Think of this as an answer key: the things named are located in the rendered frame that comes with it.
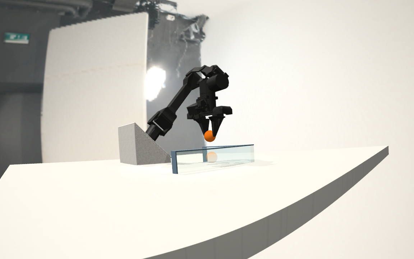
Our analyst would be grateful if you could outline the orange ball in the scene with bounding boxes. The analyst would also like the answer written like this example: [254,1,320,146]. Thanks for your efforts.
[204,130,216,142]

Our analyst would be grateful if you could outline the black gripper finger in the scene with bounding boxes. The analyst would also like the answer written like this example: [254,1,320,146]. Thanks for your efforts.
[209,116,225,137]
[193,118,210,135]

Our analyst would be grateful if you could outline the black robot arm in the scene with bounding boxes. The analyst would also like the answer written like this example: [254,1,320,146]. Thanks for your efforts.
[146,65,229,141]

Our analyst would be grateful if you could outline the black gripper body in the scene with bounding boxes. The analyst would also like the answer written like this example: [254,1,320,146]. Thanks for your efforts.
[187,93,233,119]

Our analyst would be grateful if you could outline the low clear glass walls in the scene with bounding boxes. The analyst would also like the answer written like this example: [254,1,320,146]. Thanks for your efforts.
[176,145,255,174]

